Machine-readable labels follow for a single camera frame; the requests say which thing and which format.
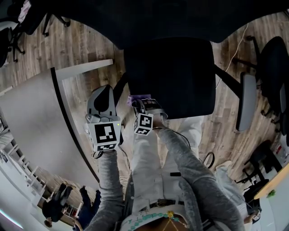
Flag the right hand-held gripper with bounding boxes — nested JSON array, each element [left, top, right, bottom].
[[132, 98, 169, 136]]

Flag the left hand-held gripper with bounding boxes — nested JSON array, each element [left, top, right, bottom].
[[85, 84, 121, 152]]

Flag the purple wiping cloth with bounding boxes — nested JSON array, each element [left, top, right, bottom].
[[127, 94, 152, 107]]

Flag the black mesh office chair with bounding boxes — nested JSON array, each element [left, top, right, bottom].
[[31, 0, 289, 133], [17, 0, 71, 37], [0, 24, 26, 66], [232, 35, 289, 116], [272, 82, 289, 147]]

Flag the person's right forearm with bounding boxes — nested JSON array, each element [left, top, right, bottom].
[[155, 126, 215, 181]]

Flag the person's left forearm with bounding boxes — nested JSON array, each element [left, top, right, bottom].
[[96, 149, 124, 203]]

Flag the person's own body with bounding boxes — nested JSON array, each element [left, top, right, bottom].
[[84, 115, 247, 231]]

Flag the dark wooden table white legs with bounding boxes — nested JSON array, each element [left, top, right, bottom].
[[0, 59, 113, 184]]

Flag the white metal rack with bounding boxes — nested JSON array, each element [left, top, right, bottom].
[[0, 108, 52, 203]]

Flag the pink and white cloth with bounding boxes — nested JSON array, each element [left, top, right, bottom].
[[17, 0, 31, 23]]

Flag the yellow wooden table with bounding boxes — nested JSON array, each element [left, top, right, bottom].
[[254, 162, 289, 200]]

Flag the white floor cable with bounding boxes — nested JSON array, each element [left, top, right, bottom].
[[215, 22, 249, 88]]

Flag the teal bead necklace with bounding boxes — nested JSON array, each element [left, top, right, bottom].
[[131, 212, 188, 228]]

